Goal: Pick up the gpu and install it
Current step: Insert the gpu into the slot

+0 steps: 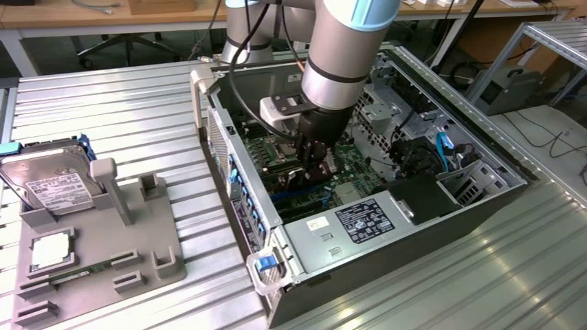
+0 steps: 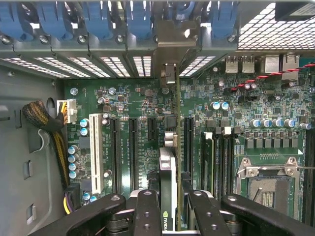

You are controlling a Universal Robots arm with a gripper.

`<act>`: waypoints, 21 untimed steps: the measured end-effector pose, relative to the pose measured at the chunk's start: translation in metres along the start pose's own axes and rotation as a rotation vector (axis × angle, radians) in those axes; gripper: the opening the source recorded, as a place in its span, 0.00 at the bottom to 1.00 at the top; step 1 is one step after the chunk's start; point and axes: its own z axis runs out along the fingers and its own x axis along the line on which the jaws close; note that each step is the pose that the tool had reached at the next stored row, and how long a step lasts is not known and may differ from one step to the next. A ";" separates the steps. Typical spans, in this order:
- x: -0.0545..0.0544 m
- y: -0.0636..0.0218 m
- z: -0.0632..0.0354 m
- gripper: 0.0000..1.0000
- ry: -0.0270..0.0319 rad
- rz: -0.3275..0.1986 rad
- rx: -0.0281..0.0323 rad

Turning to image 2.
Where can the thin metal locking lever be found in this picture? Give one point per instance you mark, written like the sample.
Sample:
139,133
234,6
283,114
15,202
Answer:
307,168

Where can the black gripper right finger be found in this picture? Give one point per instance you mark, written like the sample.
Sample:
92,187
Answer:
206,216

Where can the open grey PC case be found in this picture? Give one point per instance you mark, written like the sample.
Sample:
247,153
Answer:
110,49

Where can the black RAM slot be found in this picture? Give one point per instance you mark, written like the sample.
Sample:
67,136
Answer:
312,172
217,162
305,172
225,162
231,152

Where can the white power connector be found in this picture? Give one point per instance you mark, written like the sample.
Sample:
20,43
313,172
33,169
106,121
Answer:
71,110

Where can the white expansion slot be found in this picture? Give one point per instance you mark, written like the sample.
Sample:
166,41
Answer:
96,152

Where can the CPU socket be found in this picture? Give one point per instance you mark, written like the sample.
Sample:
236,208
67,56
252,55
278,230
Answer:
268,196

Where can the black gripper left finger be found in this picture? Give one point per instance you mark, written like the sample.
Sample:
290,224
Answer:
147,216

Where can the long black expansion slot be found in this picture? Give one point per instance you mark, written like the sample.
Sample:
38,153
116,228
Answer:
115,155
133,152
189,147

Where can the short black expansion slot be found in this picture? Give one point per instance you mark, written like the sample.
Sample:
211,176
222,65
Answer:
151,132

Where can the metal socket cover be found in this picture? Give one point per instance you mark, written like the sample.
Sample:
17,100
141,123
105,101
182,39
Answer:
268,171

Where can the green motherboard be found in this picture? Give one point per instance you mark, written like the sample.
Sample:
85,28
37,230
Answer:
137,98

